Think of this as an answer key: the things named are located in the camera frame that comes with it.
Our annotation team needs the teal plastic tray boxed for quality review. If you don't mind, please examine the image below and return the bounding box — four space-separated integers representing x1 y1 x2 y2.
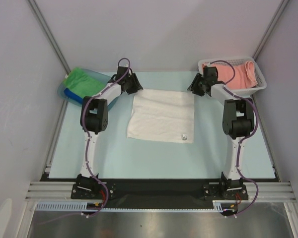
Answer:
57 68 111 107

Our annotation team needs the white slotted cable duct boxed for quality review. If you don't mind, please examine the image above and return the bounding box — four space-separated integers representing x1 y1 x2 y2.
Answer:
36 201 237 213

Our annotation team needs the green towel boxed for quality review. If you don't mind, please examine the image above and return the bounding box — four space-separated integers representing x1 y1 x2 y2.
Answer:
63 67 106 99

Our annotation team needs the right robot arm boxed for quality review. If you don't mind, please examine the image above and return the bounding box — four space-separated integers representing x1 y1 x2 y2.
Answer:
188 66 258 199

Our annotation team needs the white rounded object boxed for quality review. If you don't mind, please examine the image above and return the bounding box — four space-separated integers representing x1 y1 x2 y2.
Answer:
0 198 12 238

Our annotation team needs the white perforated plastic basket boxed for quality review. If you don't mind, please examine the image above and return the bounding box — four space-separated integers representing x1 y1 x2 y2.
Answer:
198 56 267 96

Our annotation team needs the blue towel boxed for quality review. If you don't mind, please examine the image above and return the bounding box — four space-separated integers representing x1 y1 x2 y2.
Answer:
64 88 83 104

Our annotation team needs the white towel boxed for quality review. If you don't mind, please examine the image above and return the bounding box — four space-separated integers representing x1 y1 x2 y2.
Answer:
127 89 195 144

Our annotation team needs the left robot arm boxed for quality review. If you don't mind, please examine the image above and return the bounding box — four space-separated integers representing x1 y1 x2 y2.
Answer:
71 66 143 199

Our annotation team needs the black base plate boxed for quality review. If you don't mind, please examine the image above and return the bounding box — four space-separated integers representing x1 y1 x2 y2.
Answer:
40 175 278 208

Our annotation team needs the pink towel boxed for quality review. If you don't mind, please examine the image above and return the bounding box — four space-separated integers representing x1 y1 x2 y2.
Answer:
200 60 258 90

